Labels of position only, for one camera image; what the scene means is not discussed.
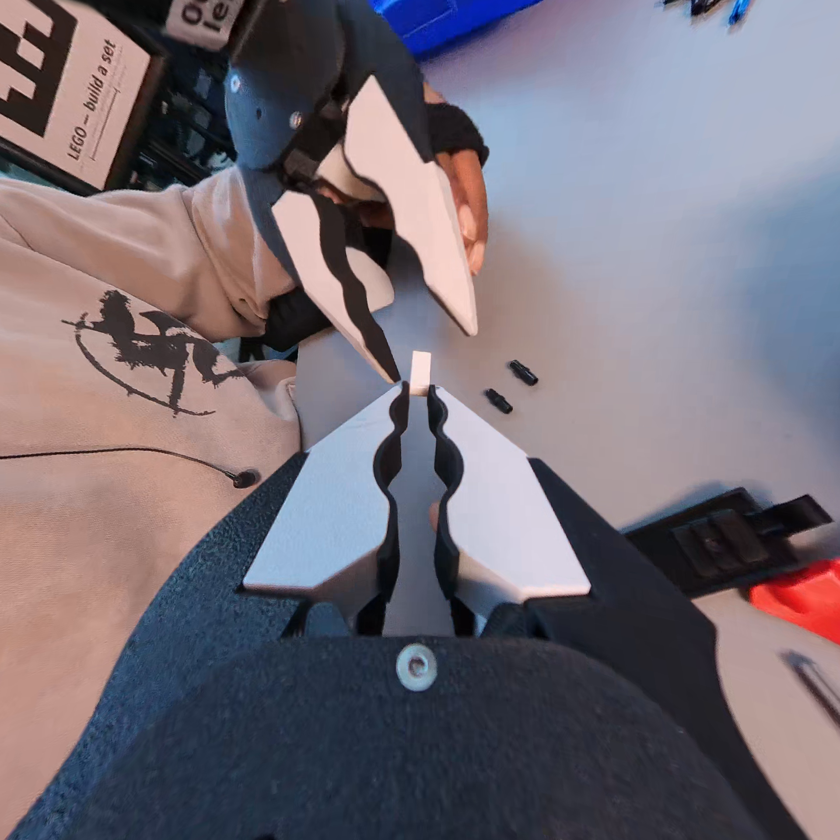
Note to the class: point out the person's left hand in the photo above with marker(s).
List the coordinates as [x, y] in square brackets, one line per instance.
[474, 210]

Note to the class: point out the black lego pin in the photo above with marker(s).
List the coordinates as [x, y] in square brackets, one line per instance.
[499, 401]
[523, 373]

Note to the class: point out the black chair armrest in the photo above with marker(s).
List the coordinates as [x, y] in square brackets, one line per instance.
[295, 321]

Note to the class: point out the person's left forearm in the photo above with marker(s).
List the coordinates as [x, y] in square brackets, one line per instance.
[164, 249]

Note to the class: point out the grey lego axle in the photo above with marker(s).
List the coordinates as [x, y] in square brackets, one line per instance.
[814, 679]

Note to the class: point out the framed marker sign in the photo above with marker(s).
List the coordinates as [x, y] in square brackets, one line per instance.
[65, 79]

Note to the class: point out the blue storage bin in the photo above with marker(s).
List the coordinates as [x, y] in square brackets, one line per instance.
[446, 23]

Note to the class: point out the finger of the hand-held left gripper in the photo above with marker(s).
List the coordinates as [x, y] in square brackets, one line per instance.
[407, 177]
[305, 243]

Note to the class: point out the red lego piece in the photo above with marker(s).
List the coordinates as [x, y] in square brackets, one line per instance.
[800, 600]

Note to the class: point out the cluster of blue black pins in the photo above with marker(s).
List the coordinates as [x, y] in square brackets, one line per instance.
[738, 10]

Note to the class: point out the white lego liftarm piece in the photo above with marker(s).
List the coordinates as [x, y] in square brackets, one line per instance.
[421, 373]

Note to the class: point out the black lego panel assembly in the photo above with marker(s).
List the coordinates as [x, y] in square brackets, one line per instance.
[709, 544]

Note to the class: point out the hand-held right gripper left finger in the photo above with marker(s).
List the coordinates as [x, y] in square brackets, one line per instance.
[315, 525]

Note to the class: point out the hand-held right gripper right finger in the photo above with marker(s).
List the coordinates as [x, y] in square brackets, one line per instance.
[518, 531]

